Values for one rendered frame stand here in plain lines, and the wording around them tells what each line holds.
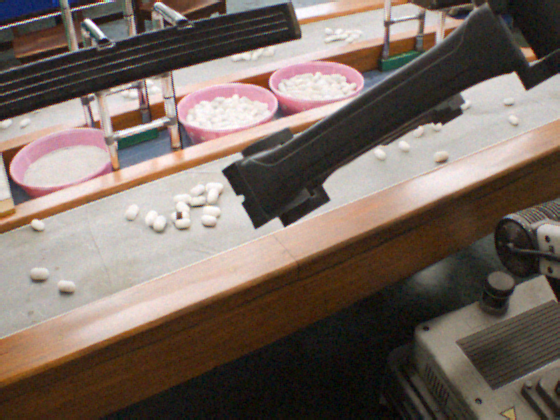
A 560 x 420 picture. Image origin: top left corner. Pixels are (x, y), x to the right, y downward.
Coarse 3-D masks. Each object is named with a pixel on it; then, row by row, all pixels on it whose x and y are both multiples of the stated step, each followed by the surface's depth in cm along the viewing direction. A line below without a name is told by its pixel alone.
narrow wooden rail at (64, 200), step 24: (288, 120) 141; (312, 120) 141; (216, 144) 133; (240, 144) 133; (144, 168) 126; (168, 168) 126; (72, 192) 120; (96, 192) 120; (120, 192) 123; (24, 216) 114; (48, 216) 117
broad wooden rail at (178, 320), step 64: (384, 192) 115; (448, 192) 115; (512, 192) 127; (256, 256) 101; (320, 256) 102; (384, 256) 112; (64, 320) 90; (128, 320) 90; (192, 320) 94; (256, 320) 102; (0, 384) 80; (64, 384) 87; (128, 384) 94
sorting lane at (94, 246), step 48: (480, 96) 155; (528, 96) 155; (432, 144) 135; (480, 144) 134; (144, 192) 123; (336, 192) 120; (0, 240) 111; (48, 240) 111; (96, 240) 110; (144, 240) 110; (192, 240) 109; (240, 240) 109; (0, 288) 100; (48, 288) 100; (96, 288) 99; (0, 336) 90
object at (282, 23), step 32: (160, 32) 98; (192, 32) 101; (224, 32) 103; (256, 32) 106; (288, 32) 109; (32, 64) 90; (64, 64) 92; (96, 64) 94; (128, 64) 96; (160, 64) 99; (192, 64) 101; (0, 96) 87; (32, 96) 90; (64, 96) 92
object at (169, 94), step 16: (160, 16) 113; (176, 16) 101; (96, 32) 97; (112, 48) 95; (160, 80) 122; (96, 96) 115; (176, 112) 128; (112, 128) 121; (144, 128) 125; (176, 128) 129; (112, 144) 122; (176, 144) 131; (112, 160) 125
